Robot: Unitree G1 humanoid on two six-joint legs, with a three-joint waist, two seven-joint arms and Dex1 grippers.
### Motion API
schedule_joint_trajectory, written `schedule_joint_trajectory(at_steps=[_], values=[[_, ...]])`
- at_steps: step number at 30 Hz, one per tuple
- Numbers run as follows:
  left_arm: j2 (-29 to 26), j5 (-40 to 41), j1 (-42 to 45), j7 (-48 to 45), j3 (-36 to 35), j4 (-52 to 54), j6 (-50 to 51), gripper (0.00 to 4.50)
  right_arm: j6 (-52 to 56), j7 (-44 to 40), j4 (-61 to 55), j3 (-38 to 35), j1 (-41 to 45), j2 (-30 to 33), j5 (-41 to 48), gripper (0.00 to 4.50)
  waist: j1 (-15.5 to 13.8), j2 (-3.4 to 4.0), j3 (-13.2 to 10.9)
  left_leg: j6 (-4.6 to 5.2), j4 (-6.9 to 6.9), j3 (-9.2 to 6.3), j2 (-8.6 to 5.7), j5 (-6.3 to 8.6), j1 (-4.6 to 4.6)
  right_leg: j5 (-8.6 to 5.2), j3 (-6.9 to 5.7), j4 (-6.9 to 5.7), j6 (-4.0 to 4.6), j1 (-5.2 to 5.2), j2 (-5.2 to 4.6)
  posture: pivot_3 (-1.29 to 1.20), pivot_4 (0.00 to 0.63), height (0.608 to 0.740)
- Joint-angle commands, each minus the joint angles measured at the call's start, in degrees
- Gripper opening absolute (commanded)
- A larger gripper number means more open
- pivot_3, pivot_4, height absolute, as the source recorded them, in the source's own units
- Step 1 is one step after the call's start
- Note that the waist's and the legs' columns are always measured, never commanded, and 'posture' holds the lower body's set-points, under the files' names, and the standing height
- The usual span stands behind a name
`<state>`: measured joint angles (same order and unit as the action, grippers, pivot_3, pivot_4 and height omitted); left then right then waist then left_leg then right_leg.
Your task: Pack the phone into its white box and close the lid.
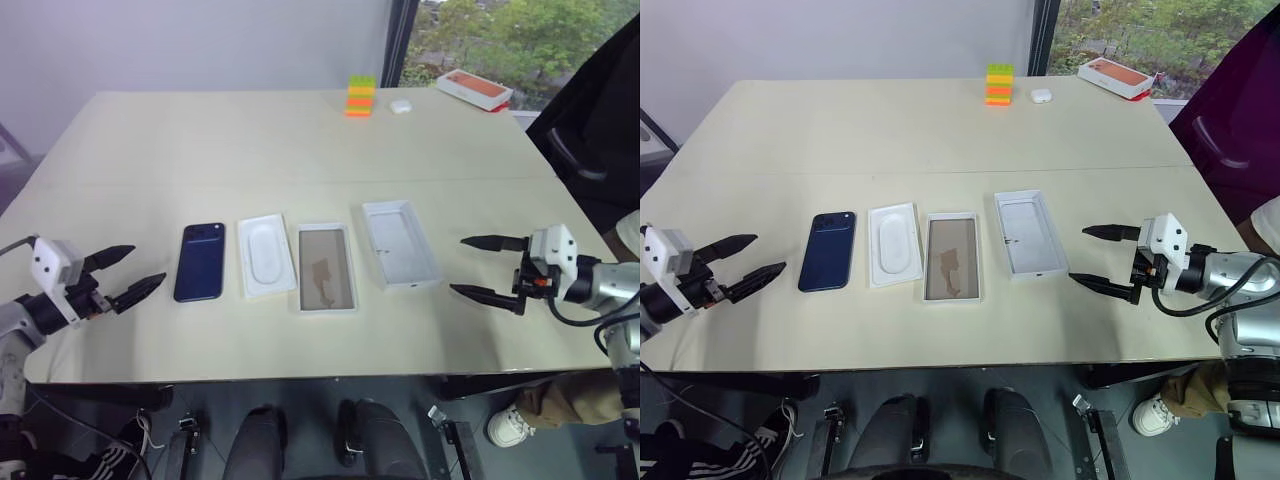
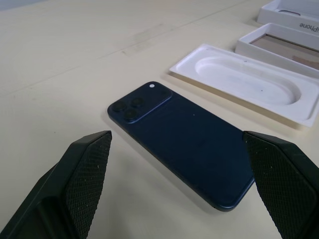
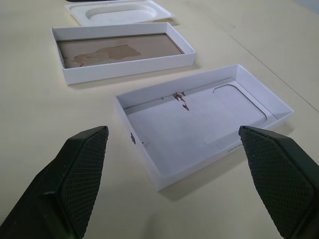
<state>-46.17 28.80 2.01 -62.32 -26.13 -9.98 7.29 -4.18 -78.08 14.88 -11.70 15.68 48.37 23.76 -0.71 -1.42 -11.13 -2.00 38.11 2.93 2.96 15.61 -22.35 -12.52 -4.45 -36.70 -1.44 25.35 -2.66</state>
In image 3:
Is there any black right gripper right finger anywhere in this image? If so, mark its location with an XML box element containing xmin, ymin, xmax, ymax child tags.
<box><xmin>238</xmin><ymin>125</ymin><xmax>319</xmax><ymax>239</ymax></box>

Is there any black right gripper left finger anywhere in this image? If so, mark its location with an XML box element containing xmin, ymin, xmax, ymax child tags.
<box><xmin>0</xmin><ymin>125</ymin><xmax>109</xmax><ymax>239</ymax></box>

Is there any dark blue smartphone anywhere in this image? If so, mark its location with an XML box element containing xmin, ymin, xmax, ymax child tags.
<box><xmin>65</xmin><ymin>0</ymin><xmax>123</xmax><ymax>3</ymax></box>

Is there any white box with brown bottom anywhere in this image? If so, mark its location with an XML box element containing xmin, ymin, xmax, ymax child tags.
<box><xmin>51</xmin><ymin>22</ymin><xmax>197</xmax><ymax>87</ymax></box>

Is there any white cardboard box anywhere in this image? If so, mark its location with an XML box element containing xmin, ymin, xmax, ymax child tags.
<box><xmin>114</xmin><ymin>63</ymin><xmax>295</xmax><ymax>192</ymax></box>

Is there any white moulded pulp tray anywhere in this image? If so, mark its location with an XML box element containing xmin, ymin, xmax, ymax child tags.
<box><xmin>64</xmin><ymin>0</ymin><xmax>176</xmax><ymax>27</ymax></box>

